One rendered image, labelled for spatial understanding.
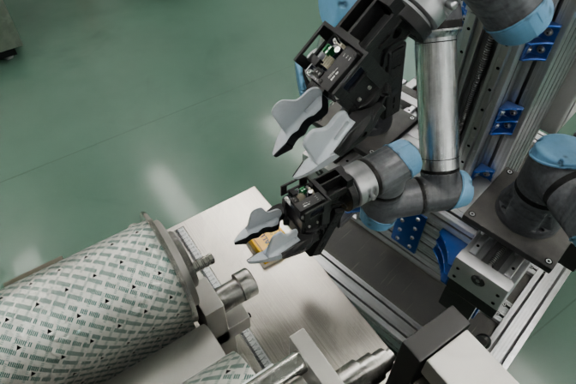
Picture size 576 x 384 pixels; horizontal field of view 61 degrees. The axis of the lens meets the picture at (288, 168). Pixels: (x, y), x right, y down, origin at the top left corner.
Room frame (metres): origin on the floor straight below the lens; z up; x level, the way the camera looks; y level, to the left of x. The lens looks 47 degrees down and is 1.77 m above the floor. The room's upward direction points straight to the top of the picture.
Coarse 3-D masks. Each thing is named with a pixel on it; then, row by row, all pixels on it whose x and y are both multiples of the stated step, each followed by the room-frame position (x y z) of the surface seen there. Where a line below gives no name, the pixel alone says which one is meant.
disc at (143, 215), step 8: (144, 216) 0.34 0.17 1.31; (152, 224) 0.33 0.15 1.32; (160, 240) 0.31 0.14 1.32; (168, 248) 0.30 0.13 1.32; (168, 256) 0.29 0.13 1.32; (176, 264) 0.28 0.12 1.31; (176, 272) 0.28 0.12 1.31; (184, 280) 0.27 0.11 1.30; (184, 288) 0.27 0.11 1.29; (192, 304) 0.26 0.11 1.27; (192, 312) 0.26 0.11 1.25
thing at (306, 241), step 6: (300, 234) 0.47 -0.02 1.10; (300, 240) 0.46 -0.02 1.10; (306, 240) 0.46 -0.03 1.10; (312, 240) 0.46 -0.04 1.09; (294, 246) 0.45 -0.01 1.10; (300, 246) 0.45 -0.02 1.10; (306, 246) 0.45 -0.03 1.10; (282, 252) 0.44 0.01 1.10; (288, 252) 0.44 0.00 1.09; (294, 252) 0.44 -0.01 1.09; (300, 252) 0.44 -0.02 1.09; (282, 258) 0.43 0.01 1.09
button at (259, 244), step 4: (280, 228) 0.61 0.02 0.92; (268, 232) 0.60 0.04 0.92; (272, 232) 0.60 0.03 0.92; (276, 232) 0.60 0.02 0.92; (284, 232) 0.60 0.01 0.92; (260, 236) 0.59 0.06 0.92; (264, 236) 0.59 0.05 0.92; (268, 236) 0.59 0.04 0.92; (272, 236) 0.59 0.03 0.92; (252, 240) 0.58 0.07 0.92; (256, 240) 0.58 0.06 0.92; (260, 240) 0.58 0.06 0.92; (264, 240) 0.58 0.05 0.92; (268, 240) 0.58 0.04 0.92; (252, 244) 0.57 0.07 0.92; (256, 244) 0.57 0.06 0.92; (260, 244) 0.57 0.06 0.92; (264, 244) 0.57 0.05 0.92; (256, 248) 0.56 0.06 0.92; (260, 248) 0.56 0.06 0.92; (264, 248) 0.56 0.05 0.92; (256, 252) 0.56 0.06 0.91
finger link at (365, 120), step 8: (376, 104) 0.41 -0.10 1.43; (352, 112) 0.41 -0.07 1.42; (360, 112) 0.40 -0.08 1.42; (368, 112) 0.40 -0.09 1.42; (376, 112) 0.40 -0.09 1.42; (360, 120) 0.40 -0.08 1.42; (368, 120) 0.39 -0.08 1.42; (376, 120) 0.40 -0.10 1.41; (352, 128) 0.39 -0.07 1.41; (360, 128) 0.39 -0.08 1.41; (368, 128) 0.39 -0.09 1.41; (352, 136) 0.39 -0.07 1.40; (360, 136) 0.38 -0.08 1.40; (344, 144) 0.38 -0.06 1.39; (352, 144) 0.38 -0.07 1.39; (336, 152) 0.38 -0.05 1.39; (344, 152) 0.38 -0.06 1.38
